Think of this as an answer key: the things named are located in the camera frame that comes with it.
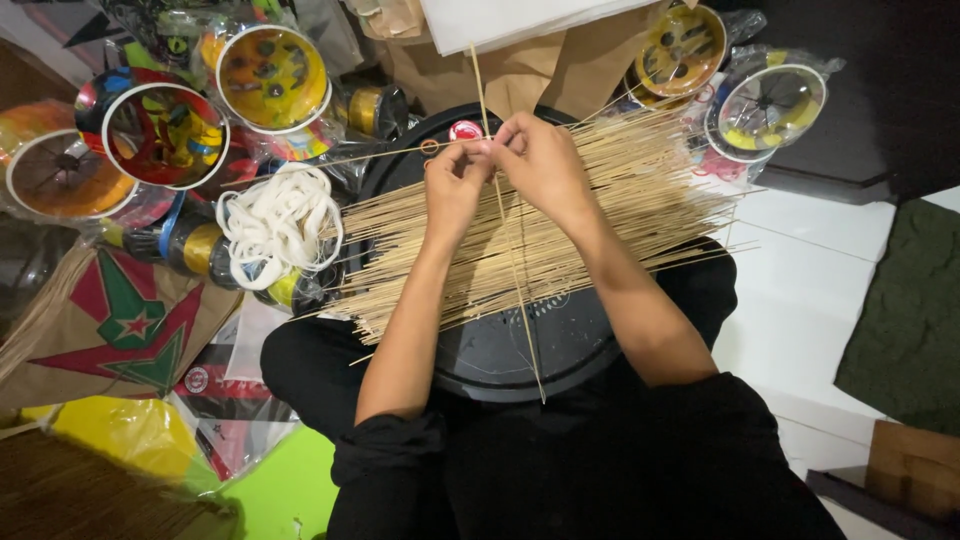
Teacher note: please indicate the person's left fingers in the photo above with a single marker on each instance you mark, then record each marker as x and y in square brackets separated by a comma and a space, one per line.
[469, 154]

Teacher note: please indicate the clear yellow kite spool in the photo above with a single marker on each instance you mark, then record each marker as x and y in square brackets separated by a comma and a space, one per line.
[769, 105]

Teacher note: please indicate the red blue kite spool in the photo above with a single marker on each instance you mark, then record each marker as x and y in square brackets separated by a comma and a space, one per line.
[169, 135]

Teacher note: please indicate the long thick bamboo stick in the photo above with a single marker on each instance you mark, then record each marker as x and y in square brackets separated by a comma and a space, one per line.
[517, 289]

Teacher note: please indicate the small black gold-thread spool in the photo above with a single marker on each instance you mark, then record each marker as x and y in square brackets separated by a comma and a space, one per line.
[371, 111]

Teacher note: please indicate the black round plastic tray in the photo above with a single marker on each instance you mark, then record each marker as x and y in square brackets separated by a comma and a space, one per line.
[517, 352]

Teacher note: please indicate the stack of brown paper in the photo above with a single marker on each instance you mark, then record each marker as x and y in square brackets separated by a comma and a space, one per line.
[540, 71]

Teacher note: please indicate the pile of bamboo sticks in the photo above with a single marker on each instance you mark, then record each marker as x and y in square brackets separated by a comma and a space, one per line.
[645, 195]

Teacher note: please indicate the black gold-thread spool blue band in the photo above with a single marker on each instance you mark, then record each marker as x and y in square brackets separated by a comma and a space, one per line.
[191, 247]

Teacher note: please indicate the person's left hand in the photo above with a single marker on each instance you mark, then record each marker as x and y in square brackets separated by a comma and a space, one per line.
[454, 191]

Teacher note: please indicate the brown cardboard box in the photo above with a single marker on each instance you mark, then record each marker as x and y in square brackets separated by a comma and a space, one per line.
[915, 465]

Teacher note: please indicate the yellow white-rimmed kite spool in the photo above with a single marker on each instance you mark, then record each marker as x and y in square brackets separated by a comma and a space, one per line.
[274, 75]

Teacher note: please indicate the person's black clothing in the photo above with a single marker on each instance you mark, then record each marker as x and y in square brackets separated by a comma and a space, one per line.
[585, 465]

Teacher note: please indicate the white paper sheet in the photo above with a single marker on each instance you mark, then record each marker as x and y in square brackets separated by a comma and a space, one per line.
[517, 19]

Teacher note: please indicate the black yellow-thread spool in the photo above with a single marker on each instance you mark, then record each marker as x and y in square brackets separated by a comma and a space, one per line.
[296, 292]

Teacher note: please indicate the brown star-print paper kite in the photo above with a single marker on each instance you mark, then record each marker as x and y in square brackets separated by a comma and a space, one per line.
[120, 330]

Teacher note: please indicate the long thin bamboo stick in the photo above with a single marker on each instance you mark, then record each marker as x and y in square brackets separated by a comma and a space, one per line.
[360, 158]

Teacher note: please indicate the red black kite in plastic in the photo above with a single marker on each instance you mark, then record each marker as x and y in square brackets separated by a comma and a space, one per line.
[232, 420]

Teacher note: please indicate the bright green paper sheet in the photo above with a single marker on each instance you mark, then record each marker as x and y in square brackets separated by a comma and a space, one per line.
[289, 487]

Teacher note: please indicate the red white round cap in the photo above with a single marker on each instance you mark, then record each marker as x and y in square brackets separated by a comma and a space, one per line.
[465, 130]

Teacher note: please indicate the orange kite spool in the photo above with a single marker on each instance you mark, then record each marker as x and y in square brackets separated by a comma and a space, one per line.
[67, 176]

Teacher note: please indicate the red rubber bands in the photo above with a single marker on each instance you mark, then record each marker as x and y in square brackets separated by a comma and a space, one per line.
[718, 166]

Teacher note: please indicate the person's right hand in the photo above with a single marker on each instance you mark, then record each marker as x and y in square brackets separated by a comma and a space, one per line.
[547, 169]

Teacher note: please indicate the dark green mat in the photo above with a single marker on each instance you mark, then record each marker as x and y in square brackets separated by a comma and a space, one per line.
[911, 322]

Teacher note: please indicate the brown stick bundle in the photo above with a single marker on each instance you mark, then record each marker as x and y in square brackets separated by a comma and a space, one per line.
[82, 495]

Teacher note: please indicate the person's right fingers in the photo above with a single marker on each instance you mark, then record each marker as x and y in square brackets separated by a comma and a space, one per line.
[514, 139]

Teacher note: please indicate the orange rubber band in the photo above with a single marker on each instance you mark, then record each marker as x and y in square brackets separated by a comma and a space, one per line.
[429, 146]

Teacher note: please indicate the yellow black kite spool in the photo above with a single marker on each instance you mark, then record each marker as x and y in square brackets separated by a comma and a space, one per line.
[679, 49]

